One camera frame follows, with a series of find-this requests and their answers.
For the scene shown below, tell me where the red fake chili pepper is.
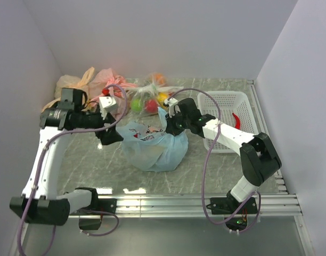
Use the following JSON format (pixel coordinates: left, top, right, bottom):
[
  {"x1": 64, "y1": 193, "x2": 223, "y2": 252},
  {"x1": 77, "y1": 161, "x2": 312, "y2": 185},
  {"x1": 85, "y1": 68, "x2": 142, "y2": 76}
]
[{"x1": 232, "y1": 113, "x2": 241, "y2": 130}]

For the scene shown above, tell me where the green fake fruit in bag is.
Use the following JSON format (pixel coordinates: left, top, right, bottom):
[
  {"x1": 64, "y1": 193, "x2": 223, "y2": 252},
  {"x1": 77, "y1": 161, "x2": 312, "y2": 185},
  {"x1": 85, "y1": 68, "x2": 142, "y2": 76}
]
[{"x1": 131, "y1": 99, "x2": 143, "y2": 113}]

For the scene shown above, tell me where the yellow smiley fruit in bag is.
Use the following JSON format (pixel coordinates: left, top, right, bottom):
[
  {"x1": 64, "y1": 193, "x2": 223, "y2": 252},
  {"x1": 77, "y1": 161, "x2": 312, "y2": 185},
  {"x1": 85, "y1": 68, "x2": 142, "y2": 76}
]
[{"x1": 157, "y1": 92, "x2": 169, "y2": 106}]

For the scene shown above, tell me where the aluminium mounting rail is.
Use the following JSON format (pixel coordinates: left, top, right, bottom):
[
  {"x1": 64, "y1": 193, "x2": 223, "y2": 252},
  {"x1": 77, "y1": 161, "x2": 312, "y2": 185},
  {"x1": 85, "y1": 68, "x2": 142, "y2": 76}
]
[{"x1": 100, "y1": 194, "x2": 303, "y2": 218}]

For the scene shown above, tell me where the beige plastic bag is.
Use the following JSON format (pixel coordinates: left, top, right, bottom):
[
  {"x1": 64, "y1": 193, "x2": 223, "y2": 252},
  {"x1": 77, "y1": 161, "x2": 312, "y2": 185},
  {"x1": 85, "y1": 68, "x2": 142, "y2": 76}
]
[{"x1": 42, "y1": 66, "x2": 96, "y2": 114}]

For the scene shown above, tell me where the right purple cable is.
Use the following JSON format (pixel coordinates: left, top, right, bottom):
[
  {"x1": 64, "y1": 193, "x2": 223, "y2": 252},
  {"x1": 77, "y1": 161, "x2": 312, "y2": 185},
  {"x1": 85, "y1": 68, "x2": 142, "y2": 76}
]
[{"x1": 164, "y1": 87, "x2": 262, "y2": 234}]

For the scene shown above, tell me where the white plastic basket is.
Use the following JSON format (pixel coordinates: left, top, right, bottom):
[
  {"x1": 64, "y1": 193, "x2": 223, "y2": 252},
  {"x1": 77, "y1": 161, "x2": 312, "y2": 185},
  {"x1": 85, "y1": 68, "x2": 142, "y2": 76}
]
[{"x1": 197, "y1": 90, "x2": 259, "y2": 155}]

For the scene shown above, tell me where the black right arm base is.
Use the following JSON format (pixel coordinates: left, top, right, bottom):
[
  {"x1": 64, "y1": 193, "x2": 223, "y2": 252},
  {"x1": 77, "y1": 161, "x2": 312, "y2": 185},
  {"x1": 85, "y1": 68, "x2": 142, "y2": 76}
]
[{"x1": 206, "y1": 194, "x2": 262, "y2": 235}]

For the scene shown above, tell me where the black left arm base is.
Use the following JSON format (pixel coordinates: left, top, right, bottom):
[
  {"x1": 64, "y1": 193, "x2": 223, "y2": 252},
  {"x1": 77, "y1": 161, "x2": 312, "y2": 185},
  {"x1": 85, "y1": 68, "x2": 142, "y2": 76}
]
[{"x1": 70, "y1": 198, "x2": 117, "y2": 231}]

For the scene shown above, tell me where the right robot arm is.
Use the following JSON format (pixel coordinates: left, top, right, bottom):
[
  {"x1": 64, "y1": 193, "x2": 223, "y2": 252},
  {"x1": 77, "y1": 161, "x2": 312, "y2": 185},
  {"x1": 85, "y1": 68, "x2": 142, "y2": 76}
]
[{"x1": 164, "y1": 98, "x2": 282, "y2": 213}]

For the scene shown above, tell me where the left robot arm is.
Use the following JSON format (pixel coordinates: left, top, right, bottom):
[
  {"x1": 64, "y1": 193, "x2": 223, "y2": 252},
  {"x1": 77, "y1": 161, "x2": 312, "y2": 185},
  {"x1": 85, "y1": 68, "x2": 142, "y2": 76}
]
[{"x1": 10, "y1": 88, "x2": 122, "y2": 226}]

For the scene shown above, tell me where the light blue plastic bag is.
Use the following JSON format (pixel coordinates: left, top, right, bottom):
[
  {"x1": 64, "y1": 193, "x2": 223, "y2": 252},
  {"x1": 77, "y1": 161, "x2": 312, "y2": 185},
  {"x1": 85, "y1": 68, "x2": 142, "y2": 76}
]
[{"x1": 116, "y1": 107, "x2": 189, "y2": 172}]

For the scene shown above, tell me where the clear plastic bag with fruits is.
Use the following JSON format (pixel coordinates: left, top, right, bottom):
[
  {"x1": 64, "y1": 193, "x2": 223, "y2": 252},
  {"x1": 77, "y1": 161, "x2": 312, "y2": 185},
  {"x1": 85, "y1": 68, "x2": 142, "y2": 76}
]
[{"x1": 127, "y1": 72, "x2": 184, "y2": 116}]

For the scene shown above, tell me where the pink plastic bag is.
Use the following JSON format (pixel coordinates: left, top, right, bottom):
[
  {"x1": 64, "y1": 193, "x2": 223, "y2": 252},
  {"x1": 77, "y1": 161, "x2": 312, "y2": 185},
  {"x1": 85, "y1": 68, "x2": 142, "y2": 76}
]
[{"x1": 88, "y1": 68, "x2": 138, "y2": 119}]

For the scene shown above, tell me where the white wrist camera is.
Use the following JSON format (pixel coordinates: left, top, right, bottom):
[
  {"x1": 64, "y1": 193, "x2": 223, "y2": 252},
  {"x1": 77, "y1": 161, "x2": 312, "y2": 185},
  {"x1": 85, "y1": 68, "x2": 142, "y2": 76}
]
[
  {"x1": 99, "y1": 96, "x2": 118, "y2": 120},
  {"x1": 164, "y1": 97, "x2": 178, "y2": 108}
]

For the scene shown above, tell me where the red fake fruit in bag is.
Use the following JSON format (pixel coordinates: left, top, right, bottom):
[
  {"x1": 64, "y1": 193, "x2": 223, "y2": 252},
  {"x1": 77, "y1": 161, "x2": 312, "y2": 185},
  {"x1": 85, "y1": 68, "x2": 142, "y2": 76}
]
[{"x1": 145, "y1": 99, "x2": 158, "y2": 114}]

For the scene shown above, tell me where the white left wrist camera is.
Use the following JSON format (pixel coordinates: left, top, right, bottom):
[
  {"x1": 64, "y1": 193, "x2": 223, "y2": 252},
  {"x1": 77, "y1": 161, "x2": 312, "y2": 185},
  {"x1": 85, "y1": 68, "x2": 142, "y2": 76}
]
[{"x1": 99, "y1": 96, "x2": 118, "y2": 120}]

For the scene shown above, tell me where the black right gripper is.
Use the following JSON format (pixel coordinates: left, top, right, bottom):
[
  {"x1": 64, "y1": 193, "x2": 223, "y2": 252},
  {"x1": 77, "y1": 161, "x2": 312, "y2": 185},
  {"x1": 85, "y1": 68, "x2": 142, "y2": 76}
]
[{"x1": 166, "y1": 109, "x2": 191, "y2": 137}]

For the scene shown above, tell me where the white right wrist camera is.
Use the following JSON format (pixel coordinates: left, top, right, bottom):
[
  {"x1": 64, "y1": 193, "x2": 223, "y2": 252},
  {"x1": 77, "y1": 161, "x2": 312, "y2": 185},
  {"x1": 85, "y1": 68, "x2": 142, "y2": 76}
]
[{"x1": 164, "y1": 97, "x2": 178, "y2": 108}]

